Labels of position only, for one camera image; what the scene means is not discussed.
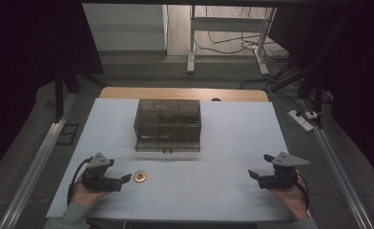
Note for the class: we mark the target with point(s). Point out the white power strip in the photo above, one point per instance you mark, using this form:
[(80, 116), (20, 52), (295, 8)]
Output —
[(300, 120)]

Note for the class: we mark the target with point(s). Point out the round gold badge red centre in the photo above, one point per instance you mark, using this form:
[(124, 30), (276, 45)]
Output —
[(140, 176)]

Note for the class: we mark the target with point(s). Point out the wooden table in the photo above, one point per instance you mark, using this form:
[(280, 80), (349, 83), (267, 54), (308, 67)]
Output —
[(182, 93)]

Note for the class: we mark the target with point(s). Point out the white board table cover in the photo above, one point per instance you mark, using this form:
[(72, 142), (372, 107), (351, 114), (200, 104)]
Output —
[(172, 178)]

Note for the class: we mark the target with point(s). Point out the white metal desk frame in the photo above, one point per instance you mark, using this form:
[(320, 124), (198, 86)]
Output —
[(228, 35)]

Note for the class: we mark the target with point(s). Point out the black stand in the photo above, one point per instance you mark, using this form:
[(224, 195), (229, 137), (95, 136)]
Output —
[(64, 89), (312, 76)]

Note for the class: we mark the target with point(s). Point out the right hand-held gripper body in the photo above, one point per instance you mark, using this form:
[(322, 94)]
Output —
[(283, 170)]

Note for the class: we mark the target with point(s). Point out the white cabinet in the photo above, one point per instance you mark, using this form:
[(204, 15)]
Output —
[(124, 28)]

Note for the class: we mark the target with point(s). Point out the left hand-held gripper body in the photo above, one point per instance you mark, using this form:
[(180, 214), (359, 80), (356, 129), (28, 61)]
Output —
[(96, 174)]

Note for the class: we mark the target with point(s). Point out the person's left hand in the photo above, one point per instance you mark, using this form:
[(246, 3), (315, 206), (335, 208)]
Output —
[(85, 195)]

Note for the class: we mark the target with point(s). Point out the aluminium rail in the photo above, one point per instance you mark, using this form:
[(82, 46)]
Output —
[(32, 173), (337, 171)]

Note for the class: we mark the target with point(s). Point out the smoky transparent drawer box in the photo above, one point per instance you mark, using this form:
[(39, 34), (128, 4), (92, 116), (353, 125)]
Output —
[(167, 125)]

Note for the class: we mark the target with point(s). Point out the person's right hand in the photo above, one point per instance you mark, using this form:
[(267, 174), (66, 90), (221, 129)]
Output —
[(291, 198)]

